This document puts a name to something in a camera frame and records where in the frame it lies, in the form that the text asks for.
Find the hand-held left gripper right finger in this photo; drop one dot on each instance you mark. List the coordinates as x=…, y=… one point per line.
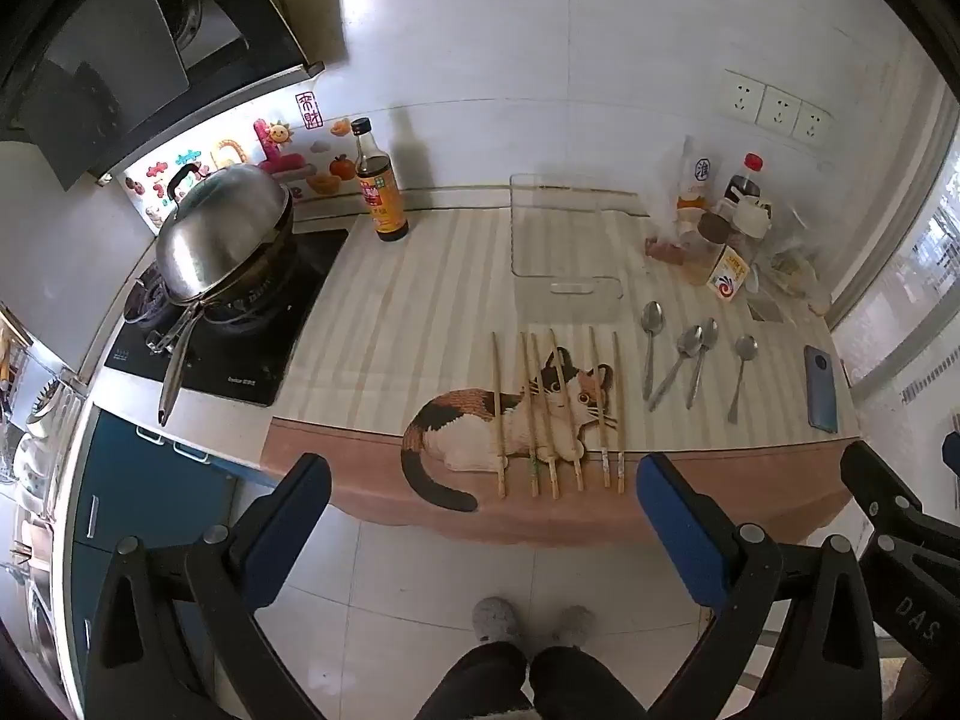
x=682, y=532

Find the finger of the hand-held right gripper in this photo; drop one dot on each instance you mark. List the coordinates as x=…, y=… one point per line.
x=874, y=484

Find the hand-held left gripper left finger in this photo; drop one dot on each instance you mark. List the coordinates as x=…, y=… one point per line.
x=274, y=540

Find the row of wooden chopsticks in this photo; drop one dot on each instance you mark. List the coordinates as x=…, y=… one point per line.
x=499, y=427

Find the steel spoon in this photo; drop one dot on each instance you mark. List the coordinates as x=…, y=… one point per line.
x=745, y=347
x=652, y=317
x=709, y=331
x=689, y=342

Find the clear plastic tray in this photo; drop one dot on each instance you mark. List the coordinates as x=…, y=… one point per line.
x=570, y=240

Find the blue smartphone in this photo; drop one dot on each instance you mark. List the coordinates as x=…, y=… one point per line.
x=821, y=390

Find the blue kitchen cabinet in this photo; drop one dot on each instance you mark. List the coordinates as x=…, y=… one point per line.
x=142, y=495

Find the grey fuzzy slipper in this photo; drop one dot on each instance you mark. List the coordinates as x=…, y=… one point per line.
x=574, y=624
x=496, y=619

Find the window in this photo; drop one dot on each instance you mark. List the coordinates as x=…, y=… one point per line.
x=907, y=315

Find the person's black trouser legs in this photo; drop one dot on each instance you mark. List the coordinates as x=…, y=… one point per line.
x=525, y=682

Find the crumpled clear plastic bag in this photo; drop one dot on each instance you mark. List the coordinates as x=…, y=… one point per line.
x=795, y=270

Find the orange white seasoning box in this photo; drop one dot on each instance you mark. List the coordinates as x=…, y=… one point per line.
x=730, y=274

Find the cluttered dish rack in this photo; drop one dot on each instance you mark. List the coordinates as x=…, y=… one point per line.
x=34, y=427

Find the small red packet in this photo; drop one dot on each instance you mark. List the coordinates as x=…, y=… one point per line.
x=664, y=250

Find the cat printed table mat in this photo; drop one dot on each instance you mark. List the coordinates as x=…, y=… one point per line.
x=420, y=292

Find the white lidded jar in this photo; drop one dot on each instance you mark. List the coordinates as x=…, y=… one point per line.
x=752, y=216

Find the brown lidded jar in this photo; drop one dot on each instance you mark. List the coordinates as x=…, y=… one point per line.
x=712, y=229

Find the steel wok lid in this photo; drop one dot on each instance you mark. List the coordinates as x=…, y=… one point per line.
x=225, y=232

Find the red cap sauce bottle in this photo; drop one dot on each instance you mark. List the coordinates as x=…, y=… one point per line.
x=744, y=184

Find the clear bag with bottle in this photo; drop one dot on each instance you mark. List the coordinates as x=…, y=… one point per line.
x=686, y=187

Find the dark soy sauce bottle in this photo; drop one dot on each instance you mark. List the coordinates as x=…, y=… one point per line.
x=382, y=202

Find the black range hood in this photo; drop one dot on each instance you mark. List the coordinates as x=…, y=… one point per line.
x=112, y=52

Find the white wall socket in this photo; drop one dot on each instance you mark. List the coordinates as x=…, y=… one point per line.
x=744, y=97
x=778, y=109
x=811, y=122

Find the colourful wall stickers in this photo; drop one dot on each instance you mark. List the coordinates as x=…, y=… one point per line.
x=315, y=165

